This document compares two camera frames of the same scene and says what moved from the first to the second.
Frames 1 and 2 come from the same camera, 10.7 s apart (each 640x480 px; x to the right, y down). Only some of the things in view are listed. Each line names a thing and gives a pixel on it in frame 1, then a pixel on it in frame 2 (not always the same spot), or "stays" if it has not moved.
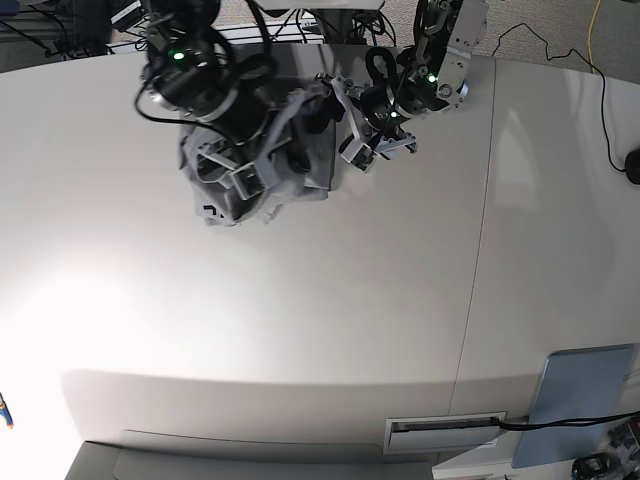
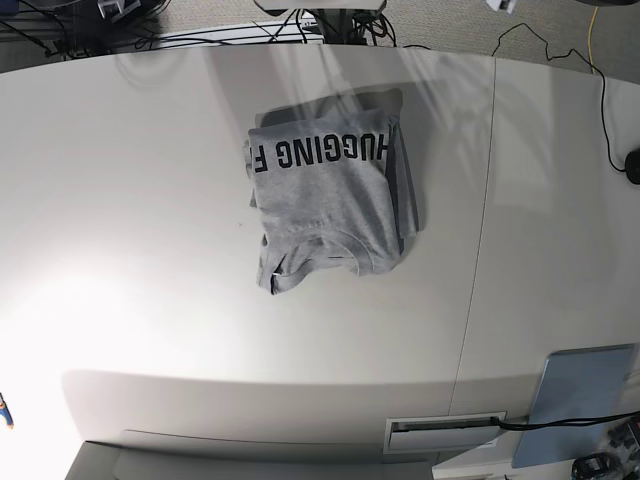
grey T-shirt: [219, 203] to [331, 176]
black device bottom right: [597, 466] stays
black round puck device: [632, 167] stays
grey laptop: [578, 383] stays
